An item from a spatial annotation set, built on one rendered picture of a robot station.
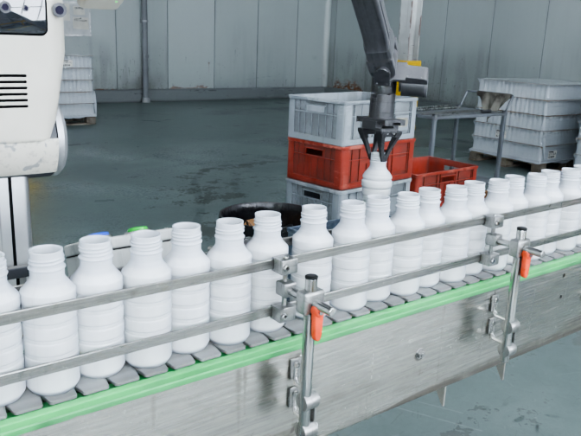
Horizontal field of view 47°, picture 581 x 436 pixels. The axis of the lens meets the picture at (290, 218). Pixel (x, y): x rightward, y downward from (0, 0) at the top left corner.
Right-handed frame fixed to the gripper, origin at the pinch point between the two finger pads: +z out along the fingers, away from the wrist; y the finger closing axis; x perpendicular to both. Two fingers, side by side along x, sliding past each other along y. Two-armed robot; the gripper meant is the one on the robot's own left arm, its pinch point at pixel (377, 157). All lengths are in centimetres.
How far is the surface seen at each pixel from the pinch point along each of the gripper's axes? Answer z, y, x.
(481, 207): 2.1, -40.7, 14.2
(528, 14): -117, 619, -956
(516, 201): 2.1, -40.4, 3.4
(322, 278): 9, -41, 50
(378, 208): 0, -40, 39
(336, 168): 31, 137, -109
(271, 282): 8, -41, 59
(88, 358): 13, -43, 85
